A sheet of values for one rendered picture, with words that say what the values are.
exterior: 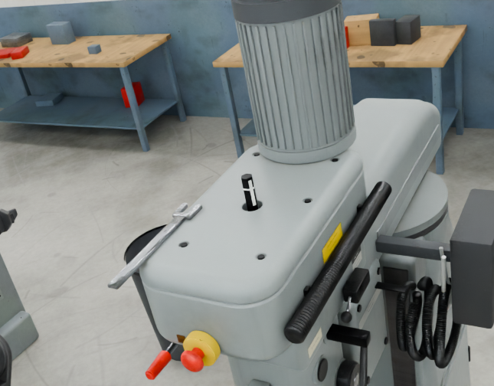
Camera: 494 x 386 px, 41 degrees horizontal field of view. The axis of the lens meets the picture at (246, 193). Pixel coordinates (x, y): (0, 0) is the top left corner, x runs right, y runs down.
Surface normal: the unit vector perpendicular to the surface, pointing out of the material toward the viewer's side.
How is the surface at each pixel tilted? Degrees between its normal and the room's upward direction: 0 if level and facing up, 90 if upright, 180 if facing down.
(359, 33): 90
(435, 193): 0
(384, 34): 90
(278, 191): 0
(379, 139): 0
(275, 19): 90
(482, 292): 90
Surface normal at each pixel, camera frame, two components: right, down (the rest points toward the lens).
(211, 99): -0.46, 0.50
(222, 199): -0.18, -0.86
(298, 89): -0.04, 0.50
